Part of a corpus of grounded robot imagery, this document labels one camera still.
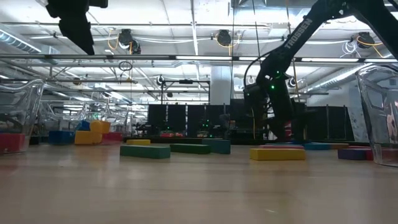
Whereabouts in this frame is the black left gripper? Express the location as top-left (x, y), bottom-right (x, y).
top-left (45, 0), bottom-right (109, 56)

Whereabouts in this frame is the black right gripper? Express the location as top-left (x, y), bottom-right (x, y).
top-left (256, 71), bottom-right (295, 142)

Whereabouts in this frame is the long pink wooden block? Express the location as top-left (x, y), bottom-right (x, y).
top-left (260, 144), bottom-right (305, 150)

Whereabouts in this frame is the long yellow wooden block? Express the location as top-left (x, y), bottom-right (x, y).
top-left (126, 138), bottom-right (152, 146)
top-left (249, 147), bottom-right (306, 161)

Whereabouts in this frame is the blue wooden block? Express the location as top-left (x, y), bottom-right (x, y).
top-left (303, 142), bottom-right (330, 151)

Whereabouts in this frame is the long teal wooden block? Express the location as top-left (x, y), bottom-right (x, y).
top-left (201, 138), bottom-right (231, 155)

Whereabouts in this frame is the long purple block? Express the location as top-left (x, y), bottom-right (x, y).
top-left (338, 147), bottom-right (367, 161)

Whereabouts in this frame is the small clear plastic bin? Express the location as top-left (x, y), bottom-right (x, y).
top-left (36, 99), bottom-right (129, 144)

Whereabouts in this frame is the large clear plastic bin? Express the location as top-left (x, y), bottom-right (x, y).
top-left (0, 79), bottom-right (45, 155)
top-left (355, 63), bottom-right (398, 168)

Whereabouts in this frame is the long green wooden block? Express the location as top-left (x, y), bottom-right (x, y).
top-left (119, 144), bottom-right (171, 159)
top-left (170, 143), bottom-right (211, 154)

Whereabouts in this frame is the yellow plastic block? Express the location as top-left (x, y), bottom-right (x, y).
top-left (90, 119), bottom-right (111, 134)
top-left (74, 130), bottom-right (103, 145)

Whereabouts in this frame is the small blue plastic block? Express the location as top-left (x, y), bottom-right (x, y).
top-left (48, 130), bottom-right (75, 146)

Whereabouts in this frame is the red rack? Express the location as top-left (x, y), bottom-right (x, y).
top-left (283, 121), bottom-right (293, 139)

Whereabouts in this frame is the white pillar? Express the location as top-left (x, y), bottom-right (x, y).
top-left (210, 67), bottom-right (233, 105)

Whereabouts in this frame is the white patterned sheet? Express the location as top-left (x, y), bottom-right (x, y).
top-left (348, 90), bottom-right (371, 143)

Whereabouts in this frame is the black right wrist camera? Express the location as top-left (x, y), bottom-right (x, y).
top-left (244, 83), bottom-right (270, 124)

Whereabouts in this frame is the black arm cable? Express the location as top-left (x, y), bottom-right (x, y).
top-left (244, 55), bottom-right (268, 91)

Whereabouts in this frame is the silver ventilation duct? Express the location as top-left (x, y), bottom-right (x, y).
top-left (306, 62), bottom-right (398, 93)

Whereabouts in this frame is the wide black partition wall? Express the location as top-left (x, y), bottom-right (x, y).
top-left (147, 98), bottom-right (268, 139)

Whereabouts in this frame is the black gantry frame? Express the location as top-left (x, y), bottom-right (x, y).
top-left (160, 79), bottom-right (211, 105)

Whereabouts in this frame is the long ceiling light rail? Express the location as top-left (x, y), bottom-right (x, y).
top-left (0, 53), bottom-right (398, 63)

